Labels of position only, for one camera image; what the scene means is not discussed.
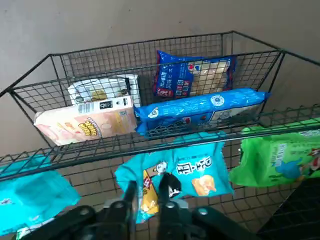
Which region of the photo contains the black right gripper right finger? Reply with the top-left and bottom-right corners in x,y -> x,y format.
158,172 -> 260,240

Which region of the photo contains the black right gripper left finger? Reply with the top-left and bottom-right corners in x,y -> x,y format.
17,181 -> 140,240

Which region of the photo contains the teal chips bag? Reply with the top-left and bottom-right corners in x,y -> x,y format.
0,153 -> 81,237
114,142 -> 235,225

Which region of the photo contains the green chips bag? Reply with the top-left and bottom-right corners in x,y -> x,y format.
228,124 -> 320,188

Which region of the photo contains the dark blue snack bag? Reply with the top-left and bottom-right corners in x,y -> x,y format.
152,49 -> 238,100

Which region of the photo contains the pink snack box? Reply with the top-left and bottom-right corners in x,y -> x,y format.
33,94 -> 138,147

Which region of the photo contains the long blue cracker pack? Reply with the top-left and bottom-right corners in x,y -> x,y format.
133,87 -> 272,138

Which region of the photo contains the white snack box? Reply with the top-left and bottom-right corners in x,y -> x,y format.
67,73 -> 141,107

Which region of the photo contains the black wire rack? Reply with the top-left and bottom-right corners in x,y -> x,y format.
0,30 -> 320,240

